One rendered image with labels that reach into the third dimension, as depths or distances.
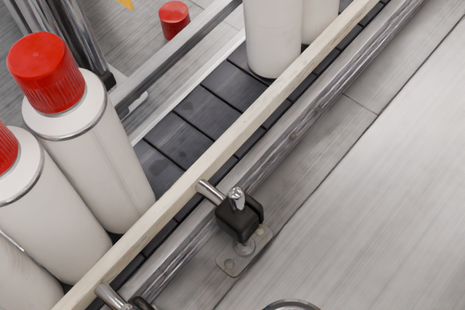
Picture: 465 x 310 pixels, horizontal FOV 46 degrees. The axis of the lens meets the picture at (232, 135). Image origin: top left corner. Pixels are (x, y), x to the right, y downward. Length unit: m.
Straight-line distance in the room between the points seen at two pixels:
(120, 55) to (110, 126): 0.29
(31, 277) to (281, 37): 0.27
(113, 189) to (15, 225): 0.08
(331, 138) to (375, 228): 0.13
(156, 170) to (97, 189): 0.11
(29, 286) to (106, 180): 0.09
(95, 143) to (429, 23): 0.43
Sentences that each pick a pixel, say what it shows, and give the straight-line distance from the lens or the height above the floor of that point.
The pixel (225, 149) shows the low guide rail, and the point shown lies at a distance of 0.45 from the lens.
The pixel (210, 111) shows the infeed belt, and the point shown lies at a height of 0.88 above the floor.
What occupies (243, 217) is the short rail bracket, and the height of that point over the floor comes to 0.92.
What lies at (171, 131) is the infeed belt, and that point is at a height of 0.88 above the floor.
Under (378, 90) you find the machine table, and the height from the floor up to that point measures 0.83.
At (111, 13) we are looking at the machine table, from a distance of 0.69.
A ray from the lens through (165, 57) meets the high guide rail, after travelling 0.45.
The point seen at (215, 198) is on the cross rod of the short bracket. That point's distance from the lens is 0.44.
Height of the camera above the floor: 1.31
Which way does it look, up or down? 59 degrees down
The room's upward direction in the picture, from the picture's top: 8 degrees counter-clockwise
